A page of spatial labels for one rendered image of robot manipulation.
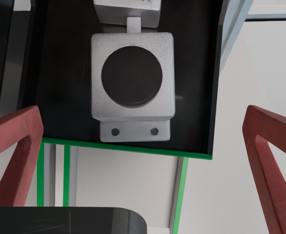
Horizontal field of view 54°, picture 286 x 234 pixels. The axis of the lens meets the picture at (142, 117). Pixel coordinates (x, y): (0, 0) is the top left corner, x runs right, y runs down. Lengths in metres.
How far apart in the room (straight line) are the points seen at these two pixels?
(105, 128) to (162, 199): 0.21
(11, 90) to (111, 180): 0.16
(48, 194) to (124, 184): 0.09
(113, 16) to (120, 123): 0.08
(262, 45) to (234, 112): 0.44
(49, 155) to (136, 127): 0.17
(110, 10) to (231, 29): 0.13
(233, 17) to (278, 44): 0.79
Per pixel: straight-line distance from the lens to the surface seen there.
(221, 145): 0.60
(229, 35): 0.29
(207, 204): 0.55
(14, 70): 0.33
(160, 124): 0.17
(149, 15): 0.20
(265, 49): 1.07
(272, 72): 1.19
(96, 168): 0.36
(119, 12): 0.20
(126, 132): 0.17
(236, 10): 0.28
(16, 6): 0.26
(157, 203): 0.37
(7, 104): 0.34
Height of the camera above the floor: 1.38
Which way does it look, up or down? 60 degrees down
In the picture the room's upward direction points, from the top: 5 degrees clockwise
